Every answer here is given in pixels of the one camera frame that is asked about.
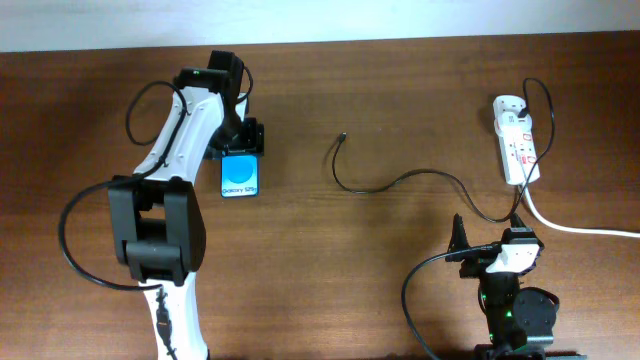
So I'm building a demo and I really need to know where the blue Galaxy smartphone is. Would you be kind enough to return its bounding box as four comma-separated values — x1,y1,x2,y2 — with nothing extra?
221,155,259,198

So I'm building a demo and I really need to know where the white power strip cord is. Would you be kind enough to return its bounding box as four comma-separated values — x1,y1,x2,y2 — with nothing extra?
519,183,640,239

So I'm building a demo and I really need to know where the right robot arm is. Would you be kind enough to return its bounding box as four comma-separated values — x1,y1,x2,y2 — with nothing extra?
445,214,586,359

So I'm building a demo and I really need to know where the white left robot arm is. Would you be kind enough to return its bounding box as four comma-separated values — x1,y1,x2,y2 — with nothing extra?
108,68,264,359

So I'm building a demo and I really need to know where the white power strip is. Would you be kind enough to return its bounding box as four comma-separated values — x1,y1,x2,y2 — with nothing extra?
493,95,540,186

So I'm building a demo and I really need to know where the black charger cable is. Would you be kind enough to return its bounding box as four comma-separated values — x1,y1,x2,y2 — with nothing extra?
331,77,557,224

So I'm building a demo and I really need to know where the black charger plug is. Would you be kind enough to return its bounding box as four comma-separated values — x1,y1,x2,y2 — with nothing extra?
517,106,530,121

